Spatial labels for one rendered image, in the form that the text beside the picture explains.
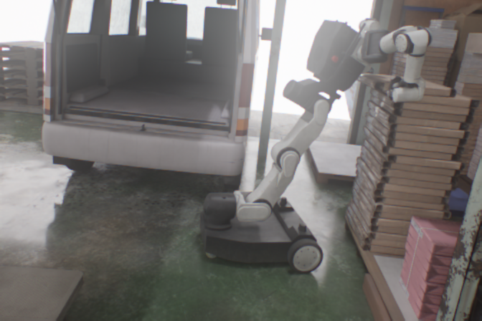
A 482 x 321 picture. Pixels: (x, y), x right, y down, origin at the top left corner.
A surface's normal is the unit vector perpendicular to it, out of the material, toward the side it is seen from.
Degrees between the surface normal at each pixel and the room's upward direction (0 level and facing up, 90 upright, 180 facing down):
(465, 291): 90
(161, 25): 93
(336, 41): 93
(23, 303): 0
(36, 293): 0
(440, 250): 90
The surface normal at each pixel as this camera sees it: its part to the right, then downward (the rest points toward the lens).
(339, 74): 0.19, 0.49
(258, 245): 0.18, 0.28
